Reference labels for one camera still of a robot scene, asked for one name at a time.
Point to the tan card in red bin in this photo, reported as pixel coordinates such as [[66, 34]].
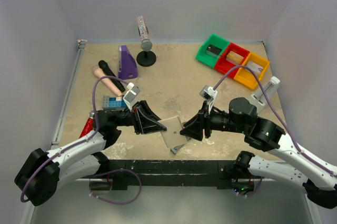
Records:
[[234, 58]]

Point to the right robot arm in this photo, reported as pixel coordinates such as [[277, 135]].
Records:
[[301, 170]]

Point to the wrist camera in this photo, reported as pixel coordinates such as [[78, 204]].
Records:
[[129, 97], [208, 93]]

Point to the glitter microphone on stand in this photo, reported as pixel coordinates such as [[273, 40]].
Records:
[[146, 44]]

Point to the black card in green bin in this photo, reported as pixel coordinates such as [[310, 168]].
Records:
[[213, 51]]

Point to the black base frame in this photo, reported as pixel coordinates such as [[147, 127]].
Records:
[[171, 173]]

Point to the aluminium frame rail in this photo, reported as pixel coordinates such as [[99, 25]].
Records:
[[62, 117]]

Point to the red storage bin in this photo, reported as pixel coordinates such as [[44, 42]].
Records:
[[222, 65]]

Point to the white card in yellow bin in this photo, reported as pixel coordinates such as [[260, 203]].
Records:
[[256, 68]]

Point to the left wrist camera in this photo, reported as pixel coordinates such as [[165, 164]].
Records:
[[129, 97]]

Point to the yellow storage bin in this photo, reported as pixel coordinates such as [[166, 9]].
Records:
[[245, 77]]

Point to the beige microphone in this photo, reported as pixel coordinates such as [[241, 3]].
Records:
[[98, 72]]

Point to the black round stand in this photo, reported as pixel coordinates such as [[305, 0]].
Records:
[[146, 59]]

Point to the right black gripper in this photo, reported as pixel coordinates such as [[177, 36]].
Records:
[[206, 123]]

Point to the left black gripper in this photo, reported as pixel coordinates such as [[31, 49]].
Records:
[[137, 121]]

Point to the purple wedge holder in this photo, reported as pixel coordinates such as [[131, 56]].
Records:
[[127, 67]]

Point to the red glitter microphone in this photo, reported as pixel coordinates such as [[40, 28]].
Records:
[[88, 125]]

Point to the grey truss bar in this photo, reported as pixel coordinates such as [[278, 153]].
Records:
[[175, 149]]

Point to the blue toy brick block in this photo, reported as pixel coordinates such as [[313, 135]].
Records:
[[113, 103]]

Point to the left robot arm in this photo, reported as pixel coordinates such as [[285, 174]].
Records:
[[44, 171]]

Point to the green storage bin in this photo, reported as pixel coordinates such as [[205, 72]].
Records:
[[215, 40]]

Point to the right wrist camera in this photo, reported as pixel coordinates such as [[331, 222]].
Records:
[[208, 93]]

